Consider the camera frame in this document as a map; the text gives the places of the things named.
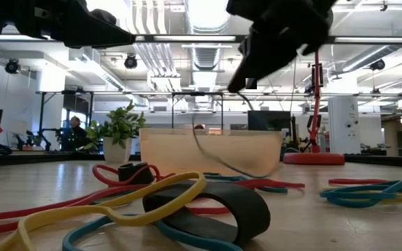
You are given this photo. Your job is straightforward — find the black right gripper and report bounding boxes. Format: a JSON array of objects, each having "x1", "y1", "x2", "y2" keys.
[{"x1": 226, "y1": 0, "x2": 338, "y2": 93}]

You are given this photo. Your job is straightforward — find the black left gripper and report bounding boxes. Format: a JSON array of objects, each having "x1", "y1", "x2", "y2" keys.
[{"x1": 0, "y1": 0, "x2": 137, "y2": 50}]

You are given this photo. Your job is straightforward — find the red rubber band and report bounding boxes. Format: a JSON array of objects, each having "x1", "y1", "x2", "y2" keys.
[
  {"x1": 0, "y1": 163, "x2": 230, "y2": 236},
  {"x1": 327, "y1": 178, "x2": 402, "y2": 192},
  {"x1": 241, "y1": 178, "x2": 306, "y2": 190}
]

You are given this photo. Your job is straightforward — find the blue rubber band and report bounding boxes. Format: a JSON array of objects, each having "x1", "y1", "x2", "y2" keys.
[
  {"x1": 62, "y1": 189, "x2": 244, "y2": 251},
  {"x1": 319, "y1": 179, "x2": 402, "y2": 210},
  {"x1": 202, "y1": 172, "x2": 289, "y2": 195}
]

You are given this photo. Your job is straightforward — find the orange translucent plastic bin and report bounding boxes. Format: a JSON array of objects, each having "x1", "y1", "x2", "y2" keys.
[{"x1": 138, "y1": 128, "x2": 285, "y2": 175}]

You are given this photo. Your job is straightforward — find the white cylindrical column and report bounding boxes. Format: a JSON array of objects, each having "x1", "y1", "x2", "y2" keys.
[{"x1": 327, "y1": 96, "x2": 361, "y2": 155}]

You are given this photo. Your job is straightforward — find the red desk lamp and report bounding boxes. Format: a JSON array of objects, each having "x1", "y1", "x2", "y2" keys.
[{"x1": 283, "y1": 50, "x2": 346, "y2": 166}]

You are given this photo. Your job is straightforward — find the green plant in white pot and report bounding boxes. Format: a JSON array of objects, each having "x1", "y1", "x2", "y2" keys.
[{"x1": 83, "y1": 100, "x2": 149, "y2": 165}]

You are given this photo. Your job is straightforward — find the black overhead frame beam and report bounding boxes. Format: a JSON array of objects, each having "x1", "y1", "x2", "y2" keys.
[{"x1": 0, "y1": 33, "x2": 402, "y2": 45}]

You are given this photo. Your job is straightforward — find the black ceiling camera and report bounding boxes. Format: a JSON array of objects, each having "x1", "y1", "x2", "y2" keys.
[
  {"x1": 124, "y1": 53, "x2": 139, "y2": 70},
  {"x1": 4, "y1": 58, "x2": 21, "y2": 75},
  {"x1": 369, "y1": 58, "x2": 387, "y2": 72}
]

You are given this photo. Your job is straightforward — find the silver ventilation duct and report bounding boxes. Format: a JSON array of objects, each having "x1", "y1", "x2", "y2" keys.
[{"x1": 185, "y1": 0, "x2": 232, "y2": 70}]

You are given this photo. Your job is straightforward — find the black background frame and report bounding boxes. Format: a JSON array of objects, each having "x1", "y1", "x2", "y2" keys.
[
  {"x1": 35, "y1": 89, "x2": 96, "y2": 151},
  {"x1": 171, "y1": 91, "x2": 225, "y2": 130}
]

